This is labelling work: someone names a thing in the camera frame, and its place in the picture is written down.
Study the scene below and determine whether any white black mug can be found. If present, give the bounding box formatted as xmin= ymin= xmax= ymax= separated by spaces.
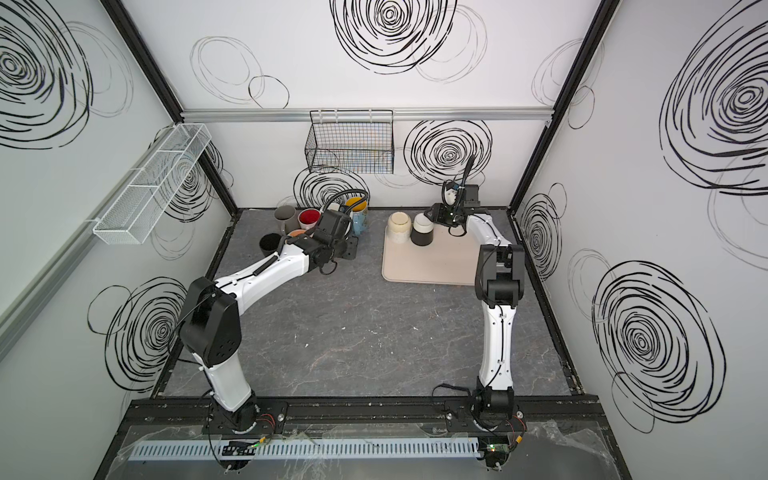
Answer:
xmin=410 ymin=213 xmax=434 ymax=247

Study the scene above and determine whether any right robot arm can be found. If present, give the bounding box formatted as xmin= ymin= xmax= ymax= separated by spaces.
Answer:
xmin=425 ymin=180 xmax=525 ymax=430

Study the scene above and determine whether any beige plastic tray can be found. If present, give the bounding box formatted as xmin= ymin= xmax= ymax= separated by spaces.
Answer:
xmin=382 ymin=226 xmax=480 ymax=286

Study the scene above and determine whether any white slotted cable duct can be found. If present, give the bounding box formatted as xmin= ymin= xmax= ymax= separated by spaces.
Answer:
xmin=128 ymin=438 xmax=481 ymax=461

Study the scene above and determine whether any white red mug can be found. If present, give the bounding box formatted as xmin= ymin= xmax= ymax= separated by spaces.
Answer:
xmin=298 ymin=208 xmax=322 ymax=230

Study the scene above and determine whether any black wire basket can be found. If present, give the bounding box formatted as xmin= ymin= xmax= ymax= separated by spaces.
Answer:
xmin=304 ymin=109 xmax=395 ymax=174

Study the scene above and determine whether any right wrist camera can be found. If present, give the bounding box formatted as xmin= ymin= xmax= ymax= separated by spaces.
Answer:
xmin=441 ymin=184 xmax=462 ymax=207

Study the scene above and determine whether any blue butterfly mug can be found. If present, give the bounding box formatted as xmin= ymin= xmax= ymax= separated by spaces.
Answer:
xmin=345 ymin=197 xmax=368 ymax=236

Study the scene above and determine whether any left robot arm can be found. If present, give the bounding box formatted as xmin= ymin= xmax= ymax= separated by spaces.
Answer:
xmin=178 ymin=207 xmax=356 ymax=434

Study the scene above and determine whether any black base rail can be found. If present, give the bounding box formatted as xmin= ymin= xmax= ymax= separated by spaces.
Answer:
xmin=122 ymin=395 xmax=605 ymax=431

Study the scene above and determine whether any grey mug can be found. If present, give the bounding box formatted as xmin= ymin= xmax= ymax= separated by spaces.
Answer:
xmin=274 ymin=205 xmax=301 ymax=236

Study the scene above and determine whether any cream speckled mug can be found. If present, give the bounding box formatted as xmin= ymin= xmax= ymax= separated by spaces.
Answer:
xmin=386 ymin=211 xmax=412 ymax=244

